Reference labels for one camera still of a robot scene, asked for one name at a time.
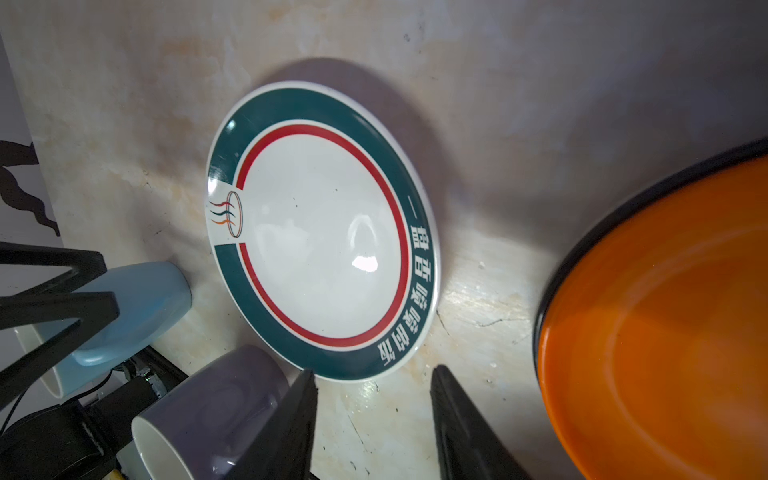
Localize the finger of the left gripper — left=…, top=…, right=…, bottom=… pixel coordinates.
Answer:
left=1, top=242, right=107, bottom=295
left=0, top=292, right=121, bottom=410

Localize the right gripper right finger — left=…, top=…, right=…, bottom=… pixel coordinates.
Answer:
left=430, top=365, right=530, bottom=479

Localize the white plate green rim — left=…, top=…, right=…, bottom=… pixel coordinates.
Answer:
left=205, top=81, right=441, bottom=382

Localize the light blue mug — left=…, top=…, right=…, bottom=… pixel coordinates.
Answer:
left=14, top=260, right=193, bottom=400

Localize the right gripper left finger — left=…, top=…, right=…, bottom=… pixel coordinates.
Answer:
left=225, top=370, right=318, bottom=479

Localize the orange plate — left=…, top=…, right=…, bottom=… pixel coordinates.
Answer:
left=533, top=139, right=767, bottom=479

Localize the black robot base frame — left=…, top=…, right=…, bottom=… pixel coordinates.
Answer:
left=1, top=347, right=188, bottom=479

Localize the purple mug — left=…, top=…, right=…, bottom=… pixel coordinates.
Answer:
left=131, top=345, right=289, bottom=479

